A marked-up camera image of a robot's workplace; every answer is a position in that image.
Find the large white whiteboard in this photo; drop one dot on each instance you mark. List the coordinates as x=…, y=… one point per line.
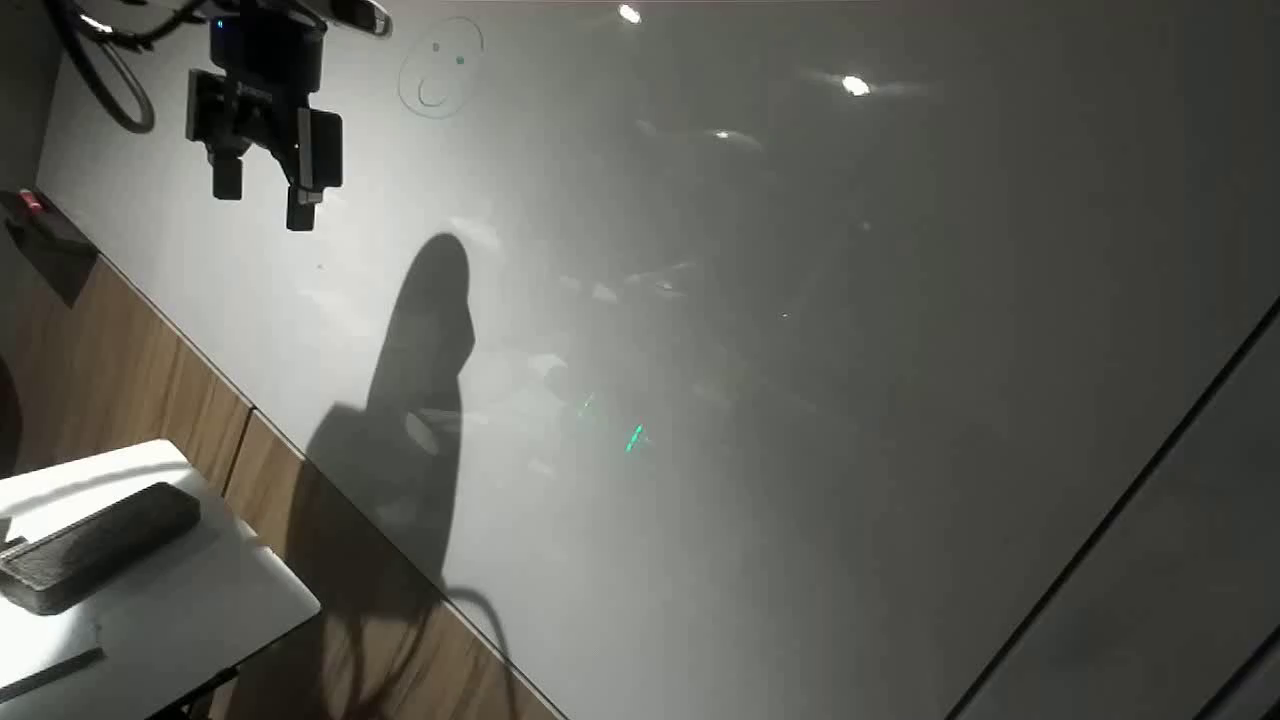
x=802, y=400

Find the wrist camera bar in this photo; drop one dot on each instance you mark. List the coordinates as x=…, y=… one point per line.
x=361, y=13

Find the black Expo board duster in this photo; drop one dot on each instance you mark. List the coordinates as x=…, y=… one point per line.
x=102, y=547

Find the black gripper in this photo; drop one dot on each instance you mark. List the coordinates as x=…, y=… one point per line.
x=267, y=53

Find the small red-topped object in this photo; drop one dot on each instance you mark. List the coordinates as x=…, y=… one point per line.
x=30, y=201

